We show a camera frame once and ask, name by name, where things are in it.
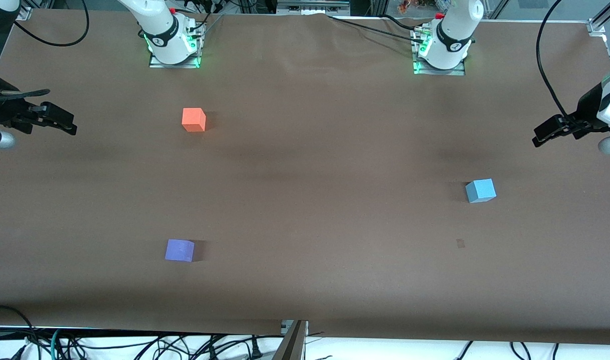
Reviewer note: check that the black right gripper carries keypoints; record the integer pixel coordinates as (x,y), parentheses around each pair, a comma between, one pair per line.
(3,112)

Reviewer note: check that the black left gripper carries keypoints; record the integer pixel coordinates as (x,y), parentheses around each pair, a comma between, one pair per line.
(586,111)

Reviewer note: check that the light blue foam cube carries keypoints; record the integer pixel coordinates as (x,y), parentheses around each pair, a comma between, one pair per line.
(481,191)

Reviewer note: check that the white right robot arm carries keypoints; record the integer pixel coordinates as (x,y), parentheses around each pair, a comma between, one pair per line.
(159,25)

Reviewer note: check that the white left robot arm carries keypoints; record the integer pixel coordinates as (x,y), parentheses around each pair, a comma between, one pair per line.
(452,30)

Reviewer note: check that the orange foam cube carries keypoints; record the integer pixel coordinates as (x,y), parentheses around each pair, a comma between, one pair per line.
(193,120)

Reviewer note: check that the purple foam cube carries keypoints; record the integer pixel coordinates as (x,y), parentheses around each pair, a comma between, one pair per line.
(178,250)

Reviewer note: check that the brown paper table cover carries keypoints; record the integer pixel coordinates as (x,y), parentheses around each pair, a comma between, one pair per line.
(335,225)

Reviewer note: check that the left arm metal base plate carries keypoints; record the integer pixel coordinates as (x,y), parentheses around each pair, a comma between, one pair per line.
(460,70)

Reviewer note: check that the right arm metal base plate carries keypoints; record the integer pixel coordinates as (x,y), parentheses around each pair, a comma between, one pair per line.
(194,57)

